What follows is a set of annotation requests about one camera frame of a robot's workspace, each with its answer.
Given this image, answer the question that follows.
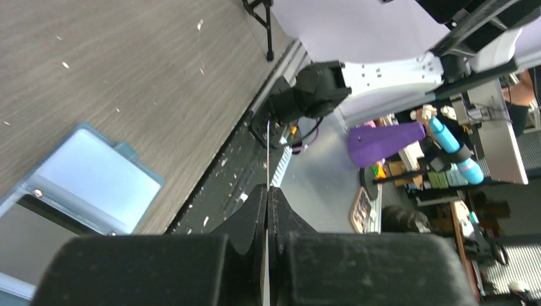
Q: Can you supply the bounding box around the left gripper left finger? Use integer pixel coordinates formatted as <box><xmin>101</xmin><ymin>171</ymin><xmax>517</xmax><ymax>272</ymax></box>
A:
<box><xmin>212</xmin><ymin>184</ymin><xmax>267</xmax><ymax>305</ymax></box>

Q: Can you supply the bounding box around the blue card holder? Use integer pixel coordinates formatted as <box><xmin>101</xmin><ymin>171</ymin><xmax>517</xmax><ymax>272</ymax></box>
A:
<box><xmin>1</xmin><ymin>122</ymin><xmax>165</xmax><ymax>305</ymax></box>

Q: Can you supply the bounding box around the purple plastic object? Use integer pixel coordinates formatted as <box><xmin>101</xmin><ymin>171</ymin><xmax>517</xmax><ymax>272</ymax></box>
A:
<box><xmin>347</xmin><ymin>122</ymin><xmax>426</xmax><ymax>168</ymax></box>

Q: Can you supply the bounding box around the blue cylindrical bottle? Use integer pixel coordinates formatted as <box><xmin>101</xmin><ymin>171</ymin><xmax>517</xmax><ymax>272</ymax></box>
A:
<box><xmin>428</xmin><ymin>117</ymin><xmax>485</xmax><ymax>185</ymax></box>

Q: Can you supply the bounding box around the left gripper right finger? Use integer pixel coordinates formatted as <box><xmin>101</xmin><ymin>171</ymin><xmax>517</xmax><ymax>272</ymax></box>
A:
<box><xmin>267</xmin><ymin>187</ymin><xmax>316</xmax><ymax>305</ymax></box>

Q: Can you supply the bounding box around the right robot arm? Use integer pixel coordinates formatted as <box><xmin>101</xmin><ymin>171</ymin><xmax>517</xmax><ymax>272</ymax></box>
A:
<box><xmin>273</xmin><ymin>1</ymin><xmax>540</xmax><ymax>126</ymax></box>

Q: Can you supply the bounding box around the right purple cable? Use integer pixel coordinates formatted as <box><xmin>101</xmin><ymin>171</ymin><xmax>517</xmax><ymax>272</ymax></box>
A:
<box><xmin>289</xmin><ymin>116</ymin><xmax>325</xmax><ymax>155</ymax></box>

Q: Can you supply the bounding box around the black credit card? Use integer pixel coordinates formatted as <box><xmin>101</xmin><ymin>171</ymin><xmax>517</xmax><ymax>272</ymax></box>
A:
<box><xmin>265</xmin><ymin>120</ymin><xmax>271</xmax><ymax>192</ymax></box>

